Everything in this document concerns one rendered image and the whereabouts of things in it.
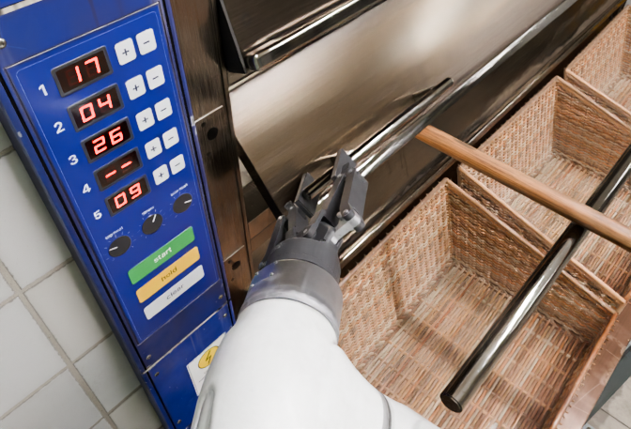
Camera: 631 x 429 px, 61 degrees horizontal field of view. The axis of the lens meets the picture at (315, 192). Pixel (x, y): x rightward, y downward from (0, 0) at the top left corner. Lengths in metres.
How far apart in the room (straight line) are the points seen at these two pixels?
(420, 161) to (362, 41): 0.42
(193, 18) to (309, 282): 0.28
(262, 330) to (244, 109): 0.35
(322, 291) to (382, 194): 0.65
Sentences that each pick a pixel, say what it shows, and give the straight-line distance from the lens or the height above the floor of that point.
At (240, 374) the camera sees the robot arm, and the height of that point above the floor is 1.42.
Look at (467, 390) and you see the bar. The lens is 0.68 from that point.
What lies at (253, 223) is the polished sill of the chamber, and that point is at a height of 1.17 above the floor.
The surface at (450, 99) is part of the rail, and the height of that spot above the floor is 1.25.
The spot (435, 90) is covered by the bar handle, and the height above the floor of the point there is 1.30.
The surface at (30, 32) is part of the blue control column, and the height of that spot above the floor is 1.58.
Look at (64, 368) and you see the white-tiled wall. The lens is 0.74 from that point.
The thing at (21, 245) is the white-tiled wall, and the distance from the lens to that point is 0.58.
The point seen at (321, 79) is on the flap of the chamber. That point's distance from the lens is 0.78.
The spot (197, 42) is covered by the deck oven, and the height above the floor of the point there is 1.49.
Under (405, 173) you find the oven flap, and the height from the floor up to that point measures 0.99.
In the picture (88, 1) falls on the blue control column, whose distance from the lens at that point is 0.47.
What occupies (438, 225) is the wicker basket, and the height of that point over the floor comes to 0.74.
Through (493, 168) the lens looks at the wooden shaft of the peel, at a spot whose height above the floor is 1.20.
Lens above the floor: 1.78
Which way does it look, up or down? 46 degrees down
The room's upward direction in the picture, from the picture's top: straight up
